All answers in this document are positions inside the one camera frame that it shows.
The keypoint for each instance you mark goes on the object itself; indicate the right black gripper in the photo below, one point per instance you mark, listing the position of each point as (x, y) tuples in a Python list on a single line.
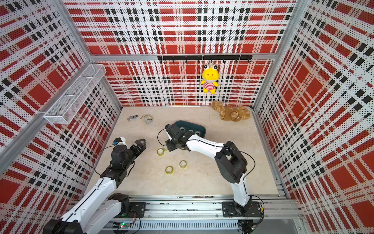
[(170, 145)]

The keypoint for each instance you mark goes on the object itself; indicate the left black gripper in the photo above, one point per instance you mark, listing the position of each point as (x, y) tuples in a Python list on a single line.
[(142, 147)]

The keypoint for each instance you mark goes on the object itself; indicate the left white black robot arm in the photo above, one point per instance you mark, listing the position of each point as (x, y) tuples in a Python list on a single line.
[(102, 204)]

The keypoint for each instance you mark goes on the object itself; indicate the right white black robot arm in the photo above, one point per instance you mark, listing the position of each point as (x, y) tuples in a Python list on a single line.
[(229, 159)]

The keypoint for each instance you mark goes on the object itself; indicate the teal plastic storage box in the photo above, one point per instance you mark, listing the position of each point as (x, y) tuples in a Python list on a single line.
[(191, 126)]

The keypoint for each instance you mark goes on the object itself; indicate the brown plush bear toy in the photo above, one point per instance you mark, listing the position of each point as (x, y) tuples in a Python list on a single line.
[(229, 113)]

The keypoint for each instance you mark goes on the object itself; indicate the yellow frog plush toy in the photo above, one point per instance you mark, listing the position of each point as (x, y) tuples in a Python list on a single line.
[(210, 78)]

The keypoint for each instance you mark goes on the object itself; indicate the small green circuit board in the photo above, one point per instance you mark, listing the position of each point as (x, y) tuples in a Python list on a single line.
[(123, 225)]

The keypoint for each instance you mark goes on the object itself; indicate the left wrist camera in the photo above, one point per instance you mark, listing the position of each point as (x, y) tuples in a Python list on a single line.
[(119, 141)]

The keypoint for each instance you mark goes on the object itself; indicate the small metal blue keychain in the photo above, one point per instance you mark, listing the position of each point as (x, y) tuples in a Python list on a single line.
[(130, 118)]

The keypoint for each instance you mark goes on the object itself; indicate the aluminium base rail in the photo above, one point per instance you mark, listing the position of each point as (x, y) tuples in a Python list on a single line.
[(211, 214)]

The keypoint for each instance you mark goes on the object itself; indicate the black hook rail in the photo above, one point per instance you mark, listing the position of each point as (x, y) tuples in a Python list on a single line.
[(205, 57)]

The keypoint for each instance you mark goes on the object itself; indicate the white wire mesh basket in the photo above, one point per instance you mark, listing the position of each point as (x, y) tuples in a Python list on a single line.
[(66, 107)]

